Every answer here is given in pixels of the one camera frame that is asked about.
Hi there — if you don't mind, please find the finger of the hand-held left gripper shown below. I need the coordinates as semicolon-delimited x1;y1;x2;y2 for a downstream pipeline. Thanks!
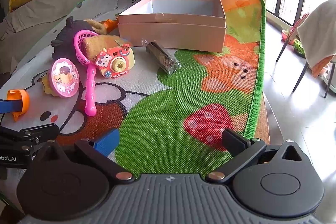
0;123;60;148
0;99;20;114

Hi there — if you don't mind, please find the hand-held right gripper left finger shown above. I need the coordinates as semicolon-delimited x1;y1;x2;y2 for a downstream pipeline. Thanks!
39;128;136;183

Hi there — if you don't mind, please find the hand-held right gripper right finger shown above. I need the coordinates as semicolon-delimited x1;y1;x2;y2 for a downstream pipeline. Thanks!
206;128;311;184

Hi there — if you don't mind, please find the orange plastic toy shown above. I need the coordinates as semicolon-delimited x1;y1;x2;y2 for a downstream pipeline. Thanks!
7;89;30;122

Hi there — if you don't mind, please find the pink toy net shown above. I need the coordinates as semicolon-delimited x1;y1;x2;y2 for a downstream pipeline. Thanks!
73;29;102;117

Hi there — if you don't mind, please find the pink round stamp toy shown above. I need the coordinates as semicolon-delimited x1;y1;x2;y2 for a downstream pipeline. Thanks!
42;57;81;98

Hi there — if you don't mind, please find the pink toy camera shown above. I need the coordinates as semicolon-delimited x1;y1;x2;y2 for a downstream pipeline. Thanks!
95;43;135;79

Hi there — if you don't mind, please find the black plush toy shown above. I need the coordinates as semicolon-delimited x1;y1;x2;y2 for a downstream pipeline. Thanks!
51;17;97;61

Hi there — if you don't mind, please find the brown plush toy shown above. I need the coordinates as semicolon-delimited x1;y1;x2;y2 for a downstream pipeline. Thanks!
83;19;133;62

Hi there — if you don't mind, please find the dark snack packet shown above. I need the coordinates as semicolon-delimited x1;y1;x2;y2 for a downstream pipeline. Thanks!
142;39;182;76

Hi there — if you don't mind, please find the pink cardboard box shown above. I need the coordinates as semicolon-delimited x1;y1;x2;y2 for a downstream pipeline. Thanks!
117;0;227;53

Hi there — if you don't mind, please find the colourful cartoon play mat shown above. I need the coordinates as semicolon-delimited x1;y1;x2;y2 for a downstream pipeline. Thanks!
0;0;267;188

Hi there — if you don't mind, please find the black metal chair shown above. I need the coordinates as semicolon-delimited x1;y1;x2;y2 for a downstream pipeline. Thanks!
276;13;336;99

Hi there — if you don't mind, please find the orange cloth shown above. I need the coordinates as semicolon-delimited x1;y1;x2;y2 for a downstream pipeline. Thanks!
311;55;335;78

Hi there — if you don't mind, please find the green potted plant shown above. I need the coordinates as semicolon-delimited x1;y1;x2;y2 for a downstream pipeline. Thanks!
292;39;306;57

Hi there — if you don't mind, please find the red pot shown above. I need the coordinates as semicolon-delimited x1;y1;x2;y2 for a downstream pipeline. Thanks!
281;29;295;45

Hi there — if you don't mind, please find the cream towel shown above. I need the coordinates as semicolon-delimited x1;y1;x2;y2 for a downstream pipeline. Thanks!
297;0;336;70

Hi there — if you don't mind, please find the wooden bed frame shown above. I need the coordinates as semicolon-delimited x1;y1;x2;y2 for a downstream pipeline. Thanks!
256;93;271;147

